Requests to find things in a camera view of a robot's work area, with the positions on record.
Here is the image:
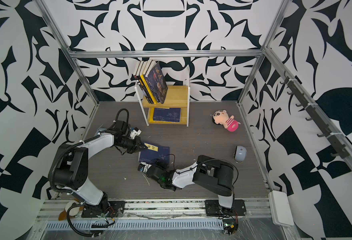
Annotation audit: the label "purple old man book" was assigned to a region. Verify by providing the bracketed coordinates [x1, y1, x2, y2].
[144, 60, 158, 104]
[153, 61, 168, 104]

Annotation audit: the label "black deer antler book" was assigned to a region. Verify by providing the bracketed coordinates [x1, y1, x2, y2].
[138, 61, 150, 102]

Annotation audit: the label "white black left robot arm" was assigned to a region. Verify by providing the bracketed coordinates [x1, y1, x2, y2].
[48, 118, 147, 238]

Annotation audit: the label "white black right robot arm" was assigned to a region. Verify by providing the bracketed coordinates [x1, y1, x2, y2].
[138, 155, 239, 210]

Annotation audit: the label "light blue glasses case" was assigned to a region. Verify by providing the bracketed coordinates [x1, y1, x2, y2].
[95, 128, 107, 136]

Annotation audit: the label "small blue book yellow label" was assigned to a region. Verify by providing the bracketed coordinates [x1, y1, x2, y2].
[153, 108, 182, 123]

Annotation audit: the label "white wooden two-tier shelf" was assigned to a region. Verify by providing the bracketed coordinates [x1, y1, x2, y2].
[135, 66, 191, 127]

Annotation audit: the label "plush doll pink shorts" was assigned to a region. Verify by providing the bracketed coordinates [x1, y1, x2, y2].
[211, 110, 241, 132]

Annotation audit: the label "white grey round speaker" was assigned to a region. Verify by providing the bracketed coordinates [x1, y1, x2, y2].
[234, 146, 248, 163]

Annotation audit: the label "white power box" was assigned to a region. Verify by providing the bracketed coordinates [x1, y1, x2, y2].
[268, 191, 294, 227]

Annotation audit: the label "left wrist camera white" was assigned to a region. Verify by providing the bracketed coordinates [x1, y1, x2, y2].
[130, 128, 142, 139]

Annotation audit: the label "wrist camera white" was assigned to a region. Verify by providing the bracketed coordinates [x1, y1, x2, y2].
[130, 128, 142, 139]
[138, 162, 152, 174]

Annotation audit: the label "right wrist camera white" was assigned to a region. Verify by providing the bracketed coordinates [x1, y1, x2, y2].
[138, 162, 152, 174]

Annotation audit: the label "small plush toy behind rail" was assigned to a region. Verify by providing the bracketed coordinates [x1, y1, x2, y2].
[58, 200, 84, 221]

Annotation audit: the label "black wall hook rail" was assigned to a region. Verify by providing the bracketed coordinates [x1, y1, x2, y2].
[281, 72, 350, 159]

